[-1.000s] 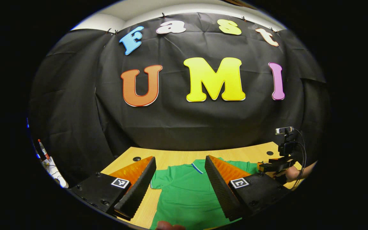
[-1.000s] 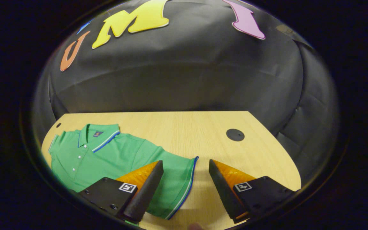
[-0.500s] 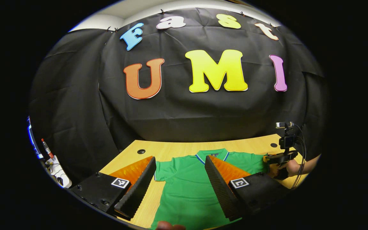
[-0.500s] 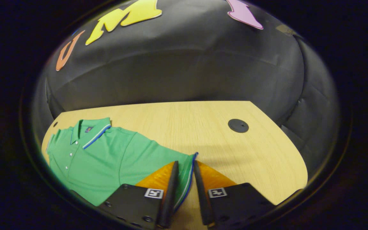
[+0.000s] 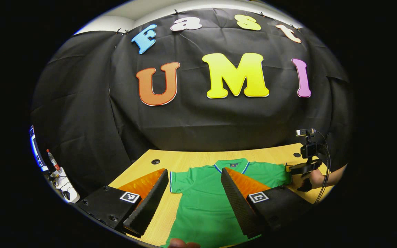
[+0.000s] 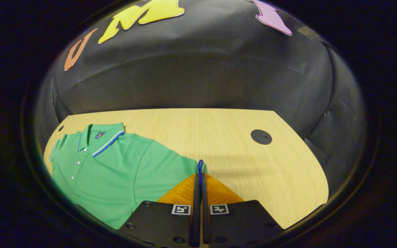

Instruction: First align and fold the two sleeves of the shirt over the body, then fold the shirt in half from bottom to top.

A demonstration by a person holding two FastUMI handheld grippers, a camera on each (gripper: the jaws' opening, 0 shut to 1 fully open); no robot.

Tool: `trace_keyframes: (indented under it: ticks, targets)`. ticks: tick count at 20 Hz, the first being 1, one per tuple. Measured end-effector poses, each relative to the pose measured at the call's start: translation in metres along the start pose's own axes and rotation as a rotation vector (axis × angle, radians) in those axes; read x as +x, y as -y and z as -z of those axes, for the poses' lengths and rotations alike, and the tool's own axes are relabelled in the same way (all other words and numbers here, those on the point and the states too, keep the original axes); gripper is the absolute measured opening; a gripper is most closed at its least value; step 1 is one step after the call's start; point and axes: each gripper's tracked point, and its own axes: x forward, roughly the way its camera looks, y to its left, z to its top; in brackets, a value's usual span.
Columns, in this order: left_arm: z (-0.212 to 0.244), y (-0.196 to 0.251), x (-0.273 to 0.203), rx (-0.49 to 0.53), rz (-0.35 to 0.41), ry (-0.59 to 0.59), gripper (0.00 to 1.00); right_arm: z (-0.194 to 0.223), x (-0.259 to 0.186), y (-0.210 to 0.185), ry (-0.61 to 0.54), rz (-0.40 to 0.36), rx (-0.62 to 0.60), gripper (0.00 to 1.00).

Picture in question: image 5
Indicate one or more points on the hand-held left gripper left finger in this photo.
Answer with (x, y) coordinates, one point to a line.
(150, 203)

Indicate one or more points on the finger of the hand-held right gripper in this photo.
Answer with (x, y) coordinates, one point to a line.
(300, 168)

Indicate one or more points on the green T-shirt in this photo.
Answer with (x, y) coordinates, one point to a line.
(202, 206)

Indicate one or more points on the white blue-edged panel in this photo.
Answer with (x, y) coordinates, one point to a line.
(36, 153)

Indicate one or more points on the red-capped bottle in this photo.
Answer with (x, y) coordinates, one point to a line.
(52, 160)

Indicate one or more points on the black backdrop cloth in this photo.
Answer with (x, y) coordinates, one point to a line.
(202, 124)

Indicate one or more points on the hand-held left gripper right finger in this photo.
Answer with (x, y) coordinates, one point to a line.
(238, 203)

